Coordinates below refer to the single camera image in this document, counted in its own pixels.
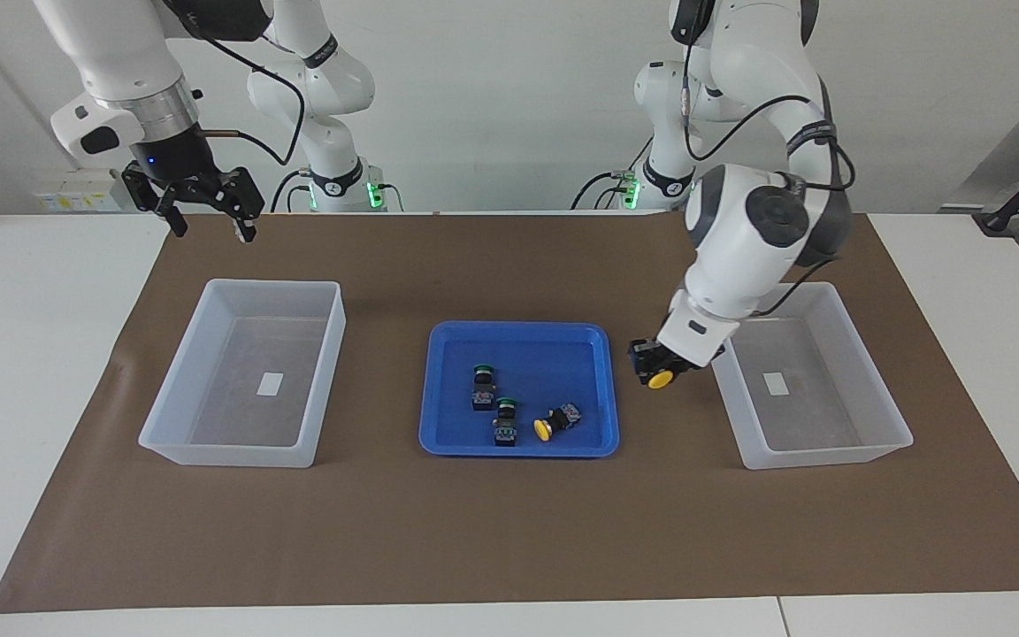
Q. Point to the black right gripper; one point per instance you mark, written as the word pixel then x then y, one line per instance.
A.
pixel 178 155

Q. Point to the white wall power strip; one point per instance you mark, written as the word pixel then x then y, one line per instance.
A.
pixel 76 196

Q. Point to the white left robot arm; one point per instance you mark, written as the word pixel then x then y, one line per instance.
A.
pixel 739 221

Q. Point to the brown table mat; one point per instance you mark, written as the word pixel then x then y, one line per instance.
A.
pixel 509 531

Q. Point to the white paper label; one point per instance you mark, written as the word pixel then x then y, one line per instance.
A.
pixel 271 384
pixel 775 383

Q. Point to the green push button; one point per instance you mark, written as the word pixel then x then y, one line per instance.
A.
pixel 505 429
pixel 483 389

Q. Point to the yellow push button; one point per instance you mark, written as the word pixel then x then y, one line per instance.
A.
pixel 563 418
pixel 660 379

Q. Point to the blue plastic tray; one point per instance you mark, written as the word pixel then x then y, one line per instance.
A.
pixel 518 354

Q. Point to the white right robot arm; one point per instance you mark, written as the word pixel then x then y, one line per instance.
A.
pixel 120 53

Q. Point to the translucent white plastic box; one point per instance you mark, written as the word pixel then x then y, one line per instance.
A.
pixel 209 456
pixel 828 456

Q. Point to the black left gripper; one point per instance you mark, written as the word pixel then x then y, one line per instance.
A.
pixel 709 354

